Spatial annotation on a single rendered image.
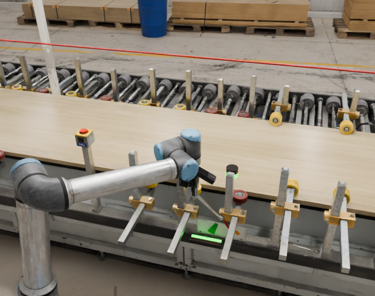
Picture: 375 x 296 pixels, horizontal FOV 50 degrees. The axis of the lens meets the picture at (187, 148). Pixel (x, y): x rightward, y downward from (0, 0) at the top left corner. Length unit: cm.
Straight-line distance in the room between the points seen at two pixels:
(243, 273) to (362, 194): 93
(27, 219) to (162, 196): 103
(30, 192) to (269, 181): 130
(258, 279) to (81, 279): 120
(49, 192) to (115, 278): 164
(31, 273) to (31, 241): 17
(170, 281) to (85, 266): 62
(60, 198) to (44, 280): 51
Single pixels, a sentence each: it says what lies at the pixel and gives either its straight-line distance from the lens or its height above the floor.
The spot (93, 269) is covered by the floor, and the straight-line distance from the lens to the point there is 305.
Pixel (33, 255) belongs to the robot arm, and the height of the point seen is 108.
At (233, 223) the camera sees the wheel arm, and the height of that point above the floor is 86.
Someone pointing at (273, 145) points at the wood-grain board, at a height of 90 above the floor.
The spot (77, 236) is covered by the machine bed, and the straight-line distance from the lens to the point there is 306.
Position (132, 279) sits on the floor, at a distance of 294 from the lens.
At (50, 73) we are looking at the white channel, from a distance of 331.
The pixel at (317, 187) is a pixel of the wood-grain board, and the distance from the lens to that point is 228.
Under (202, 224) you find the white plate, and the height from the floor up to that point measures 77.
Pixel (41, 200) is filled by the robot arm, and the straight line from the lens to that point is 142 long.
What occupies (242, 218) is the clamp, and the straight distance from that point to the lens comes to 207.
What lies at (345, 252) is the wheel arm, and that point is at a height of 96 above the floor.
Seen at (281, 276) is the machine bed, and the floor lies 20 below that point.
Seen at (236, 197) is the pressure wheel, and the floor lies 91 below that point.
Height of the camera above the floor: 226
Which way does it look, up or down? 33 degrees down
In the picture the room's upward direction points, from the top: 1 degrees counter-clockwise
